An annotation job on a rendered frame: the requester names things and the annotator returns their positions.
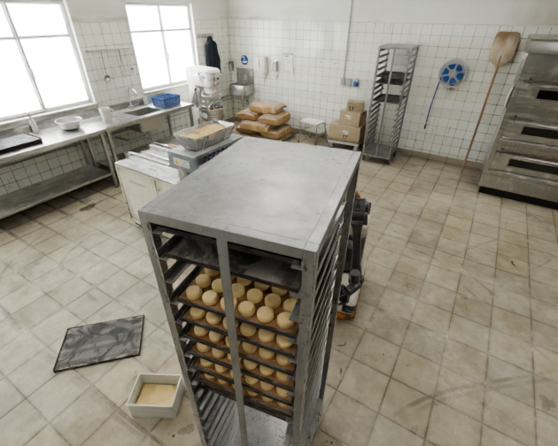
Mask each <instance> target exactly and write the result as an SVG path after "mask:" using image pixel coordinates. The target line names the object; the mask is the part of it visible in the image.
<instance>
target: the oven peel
mask: <svg viewBox="0 0 558 446"><path fill-rule="evenodd" d="M519 39H520V33H519V32H508V31H500V32H498V33H497V34H496V35H495V38H494V41H493V44H492V49H491V52H490V55H489V60H490V61H491V62H492V63H493V64H494V66H495V71H494V74H493V77H492V81H491V84H490V87H489V89H488V92H487V95H486V98H485V100H484V105H483V108H482V111H481V113H480V116H479V119H478V122H477V126H476V129H475V132H474V134H473V137H472V140H471V142H470V145H469V149H468V152H467V155H466V157H465V159H464V162H463V165H462V168H461V172H462V171H463V168H464V166H465V164H466V161H467V158H468V155H469V152H470V149H471V146H472V143H473V141H474V139H475V136H476V133H477V129H478V126H479V123H480V120H481V118H482V116H483V113H484V108H485V106H486V103H487V100H488V97H489V95H490V92H491V89H492V84H493V82H494V79H495V76H496V73H497V71H498V68H499V67H500V66H501V65H504V64H506V63H507V62H508V61H510V60H511V59H512V58H513V56H514V53H515V49H516V46H517V44H518V41H519Z"/></svg>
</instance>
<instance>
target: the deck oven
mask: <svg viewBox="0 0 558 446"><path fill-rule="evenodd" d="M524 50H525V52H524V54H523V59H522V61H521V64H520V66H519V69H518V71H517V74H516V76H515V81H514V82H513V84H514V83H515V87H514V89H513V92H512V94H511V97H510V98H509V101H508V105H507V107H506V108H505V107H504V109H503V111H502V113H501V115H500V120H499V122H498V125H497V127H496V129H495V132H494V135H493V137H492V141H491V143H490V146H489V148H488V151H487V153H486V155H485V158H484V162H483V165H482V169H481V173H480V176H479V181H478V184H477V185H478V186H479V189H478V192H480V193H485V194H488V195H492V196H499V197H504V198H507V199H512V200H516V201H519V202H524V203H527V204H535V205H539V206H543V207H546V208H551V209H555V210H558V35H536V34H529V35H528V38H527V41H526V43H525V45H524ZM517 78H518V79H517ZM516 80H517V81H516Z"/></svg>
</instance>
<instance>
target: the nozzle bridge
mask: <svg viewBox="0 0 558 446"><path fill-rule="evenodd" d="M243 137H244V136H243V135H236V134H231V135H230V137H229V138H228V139H226V140H223V141H221V142H217V143H216V144H213V145H211V146H209V147H206V148H204V149H202V150H199V151H194V150H188V149H184V147H183V146H182V145H181V146H178V147H176V148H173V149H171V150H168V151H167V155H168V159H169V164H170V167H173V168H175V169H178V172H179V177H180V181H181V180H182V179H184V178H185V177H186V176H188V175H189V174H191V173H193V172H194V171H196V170H197V169H198V168H199V167H200V166H202V165H204V164H205V157H206V159H207V160H208V159H209V157H208V154H211V157H212V158H213V152H215V154H216V156H217V155H218V152H217V150H219V151H220V153H222V150H221V148H223V149H224V150H225V149H226V147H230V146H231V145H233V144H234V143H235V142H237V141H239V140H240V139H242V138H243ZM208 161H209V160H208ZM208 161H207V162H208Z"/></svg>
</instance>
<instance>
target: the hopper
mask: <svg viewBox="0 0 558 446"><path fill-rule="evenodd" d="M224 123H225V124H224ZM212 124H214V125H215V124H216V125H221V126H223V127H225V128H223V129H221V130H219V131H216V132H214V133H211V134H209V135H205V136H203V137H200V138H198V139H193V138H189V137H186V136H187V135H189V134H192V133H194V132H195V131H196V130H199V131H201V130H202V129H205V128H207V126H210V125H212ZM235 126H236V124H235V123H230V122H227V121H222V120H217V119H213V120H210V121H207V122H205V123H202V124H200V125H197V126H194V127H190V128H187V129H184V130H182V131H179V132H176V133H173V135H174V136H175V137H176V138H177V140H178V141H179V142H180V143H181V145H182V146H183V147H184V149H188V150H194V151H199V150H202V149H204V148H206V147H209V146H211V145H213V144H216V143H217V142H221V141H223V140H226V139H228V138H229V137H230V135H231V133H232V131H233V129H234V127H235ZM186 132H187V133H186ZM191 132H192V133H191Z"/></svg>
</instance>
